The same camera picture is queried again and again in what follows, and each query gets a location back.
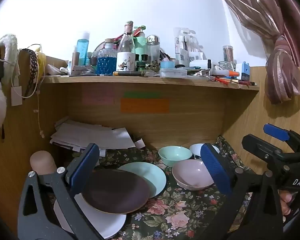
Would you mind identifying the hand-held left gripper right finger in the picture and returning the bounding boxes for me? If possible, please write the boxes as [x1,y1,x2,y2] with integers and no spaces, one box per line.
[200,142,284,240]

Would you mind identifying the stack of white papers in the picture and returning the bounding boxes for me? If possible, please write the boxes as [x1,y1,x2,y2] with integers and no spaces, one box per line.
[49,116,136,153]

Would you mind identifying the mint green plate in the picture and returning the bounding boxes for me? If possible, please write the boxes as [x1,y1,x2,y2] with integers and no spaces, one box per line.
[117,162,167,198]

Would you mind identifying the pale pink mug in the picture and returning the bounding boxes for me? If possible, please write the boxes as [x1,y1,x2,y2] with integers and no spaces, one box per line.
[30,150,57,175]

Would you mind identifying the textured glass blue bottle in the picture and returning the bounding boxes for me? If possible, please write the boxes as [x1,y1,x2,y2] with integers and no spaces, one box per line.
[97,39,117,75]

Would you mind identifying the dark brown plate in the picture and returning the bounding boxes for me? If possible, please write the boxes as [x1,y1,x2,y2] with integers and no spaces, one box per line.
[81,169,150,215]

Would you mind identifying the clear bottle illustrated label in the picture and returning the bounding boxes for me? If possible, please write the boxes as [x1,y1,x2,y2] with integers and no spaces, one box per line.
[116,21,136,72]

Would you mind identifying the clear bottle silver cap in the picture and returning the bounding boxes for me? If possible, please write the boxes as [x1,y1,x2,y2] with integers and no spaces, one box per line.
[146,35,161,65]

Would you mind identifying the blue pencil sharpener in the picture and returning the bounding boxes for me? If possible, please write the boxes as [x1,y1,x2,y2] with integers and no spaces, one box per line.
[241,61,250,82]

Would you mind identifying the pink bowl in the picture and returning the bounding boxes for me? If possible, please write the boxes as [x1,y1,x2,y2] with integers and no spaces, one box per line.
[172,159,215,191]

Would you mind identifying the pink striped curtain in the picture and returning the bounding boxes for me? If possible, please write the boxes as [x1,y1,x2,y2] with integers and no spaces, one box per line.
[212,0,300,104]

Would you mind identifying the white tag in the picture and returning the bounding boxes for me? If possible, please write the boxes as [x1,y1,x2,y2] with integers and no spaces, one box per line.
[11,86,23,106]

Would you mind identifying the mint green bowl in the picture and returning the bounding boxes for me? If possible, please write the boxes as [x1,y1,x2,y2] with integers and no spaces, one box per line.
[158,145,193,167]

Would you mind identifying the black gold pen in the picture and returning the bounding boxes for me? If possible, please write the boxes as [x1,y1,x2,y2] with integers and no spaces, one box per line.
[113,71,144,77]

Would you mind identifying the short glass jar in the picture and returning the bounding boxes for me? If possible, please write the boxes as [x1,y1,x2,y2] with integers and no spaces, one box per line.
[219,61,237,72]

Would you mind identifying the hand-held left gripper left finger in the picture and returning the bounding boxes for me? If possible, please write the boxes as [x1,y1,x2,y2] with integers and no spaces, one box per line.
[17,142,105,240]

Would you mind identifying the white plate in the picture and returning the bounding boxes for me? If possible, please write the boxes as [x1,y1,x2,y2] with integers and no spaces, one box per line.
[54,192,127,239]

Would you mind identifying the yellow hair accessory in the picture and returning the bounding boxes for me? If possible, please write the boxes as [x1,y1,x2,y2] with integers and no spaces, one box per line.
[36,44,47,77]

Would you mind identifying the white fluffy headband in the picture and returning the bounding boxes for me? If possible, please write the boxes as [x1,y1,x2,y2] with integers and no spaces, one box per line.
[0,34,21,85]

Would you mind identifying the mint green pump bottle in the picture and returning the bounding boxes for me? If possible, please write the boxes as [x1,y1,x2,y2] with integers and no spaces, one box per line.
[134,25,148,55]

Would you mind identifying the red pen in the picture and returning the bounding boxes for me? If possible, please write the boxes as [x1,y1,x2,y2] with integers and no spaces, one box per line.
[212,76,257,87]

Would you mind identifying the packaged brushes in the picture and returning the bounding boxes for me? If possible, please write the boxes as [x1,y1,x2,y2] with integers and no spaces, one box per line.
[174,27,198,65]

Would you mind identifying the white bowl with black spots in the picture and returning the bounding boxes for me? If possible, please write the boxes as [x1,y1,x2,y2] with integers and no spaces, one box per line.
[189,143,220,160]

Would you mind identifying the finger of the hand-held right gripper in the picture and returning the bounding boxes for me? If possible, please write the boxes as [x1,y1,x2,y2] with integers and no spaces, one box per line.
[241,134,298,170]
[263,123,300,155]

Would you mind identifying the clear plastic container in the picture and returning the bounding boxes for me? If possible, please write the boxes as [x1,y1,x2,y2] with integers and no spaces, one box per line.
[160,68,188,78]

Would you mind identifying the clear cylinder jar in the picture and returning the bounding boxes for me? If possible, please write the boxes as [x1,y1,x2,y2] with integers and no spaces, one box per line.
[222,45,234,63]

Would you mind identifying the small white box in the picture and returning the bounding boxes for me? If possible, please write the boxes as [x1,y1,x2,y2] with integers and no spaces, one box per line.
[189,51,210,68]

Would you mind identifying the patterned headband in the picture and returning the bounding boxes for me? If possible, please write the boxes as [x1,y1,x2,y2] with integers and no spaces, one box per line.
[17,49,40,100]

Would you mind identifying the orange sticky note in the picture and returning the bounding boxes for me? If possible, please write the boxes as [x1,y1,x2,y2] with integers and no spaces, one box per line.
[120,98,170,113]

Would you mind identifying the white earphone case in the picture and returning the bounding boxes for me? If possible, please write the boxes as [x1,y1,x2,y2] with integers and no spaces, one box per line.
[47,64,66,76]

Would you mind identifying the person's right hand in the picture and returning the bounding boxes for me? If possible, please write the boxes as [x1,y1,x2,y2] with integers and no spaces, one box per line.
[278,190,294,216]

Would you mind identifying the small dark green bottle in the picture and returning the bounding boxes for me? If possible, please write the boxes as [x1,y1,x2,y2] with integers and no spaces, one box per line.
[136,54,150,72]

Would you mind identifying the pink sticky note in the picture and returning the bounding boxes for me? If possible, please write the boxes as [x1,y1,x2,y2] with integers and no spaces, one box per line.
[82,90,115,105]

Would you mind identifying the tall blue liquid bottle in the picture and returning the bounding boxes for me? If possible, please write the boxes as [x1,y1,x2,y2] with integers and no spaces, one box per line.
[76,31,90,67]

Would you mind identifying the dark floral cloth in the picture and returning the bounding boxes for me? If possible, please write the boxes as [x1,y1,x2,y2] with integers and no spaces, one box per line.
[65,135,255,240]

